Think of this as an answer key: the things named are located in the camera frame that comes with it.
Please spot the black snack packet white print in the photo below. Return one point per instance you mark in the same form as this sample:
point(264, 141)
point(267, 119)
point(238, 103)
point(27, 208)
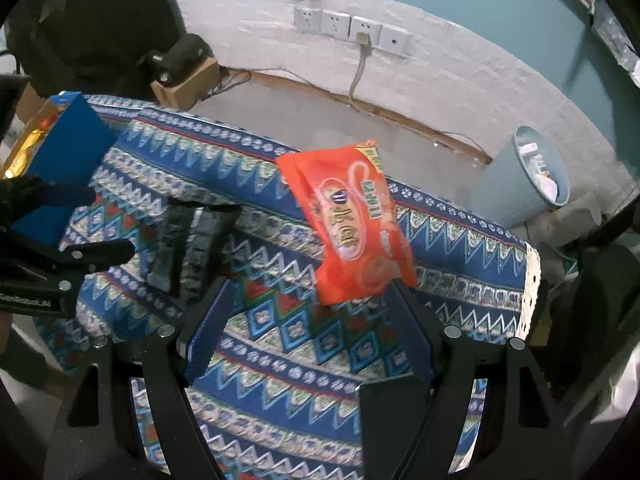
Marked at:
point(175, 245)

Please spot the pale blue trash bin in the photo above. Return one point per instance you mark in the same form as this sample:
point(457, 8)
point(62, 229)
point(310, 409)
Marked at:
point(505, 180)

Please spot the long yellow snack box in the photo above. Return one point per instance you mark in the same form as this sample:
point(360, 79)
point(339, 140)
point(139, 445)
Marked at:
point(30, 145)

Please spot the white wall socket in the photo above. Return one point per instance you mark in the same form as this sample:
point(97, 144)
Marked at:
point(372, 27)
point(395, 40)
point(336, 24)
point(307, 20)

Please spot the blue patterned tablecloth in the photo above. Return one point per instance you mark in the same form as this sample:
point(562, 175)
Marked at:
point(300, 330)

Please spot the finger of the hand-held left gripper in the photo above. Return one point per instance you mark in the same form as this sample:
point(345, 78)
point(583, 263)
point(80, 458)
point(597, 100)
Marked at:
point(50, 191)
point(85, 255)

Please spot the small black device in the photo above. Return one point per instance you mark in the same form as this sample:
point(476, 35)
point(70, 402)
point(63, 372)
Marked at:
point(182, 55)

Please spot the small wooden box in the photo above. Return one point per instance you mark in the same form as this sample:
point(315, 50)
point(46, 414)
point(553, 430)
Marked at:
point(192, 82)

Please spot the red snack packet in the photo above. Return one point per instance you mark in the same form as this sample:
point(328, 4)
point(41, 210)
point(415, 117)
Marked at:
point(350, 220)

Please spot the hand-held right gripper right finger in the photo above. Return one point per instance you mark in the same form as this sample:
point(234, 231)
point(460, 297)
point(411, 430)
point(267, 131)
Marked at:
point(415, 335)

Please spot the clear plastic bags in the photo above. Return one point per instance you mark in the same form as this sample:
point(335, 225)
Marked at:
point(617, 35)

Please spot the large black object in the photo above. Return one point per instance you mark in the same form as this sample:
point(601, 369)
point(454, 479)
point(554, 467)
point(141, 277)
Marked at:
point(100, 15)

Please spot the blue cardboard box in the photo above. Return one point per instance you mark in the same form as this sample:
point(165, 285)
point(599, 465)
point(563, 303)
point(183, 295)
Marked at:
point(70, 160)

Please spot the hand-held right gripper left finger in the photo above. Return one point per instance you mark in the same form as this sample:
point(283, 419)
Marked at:
point(210, 330)

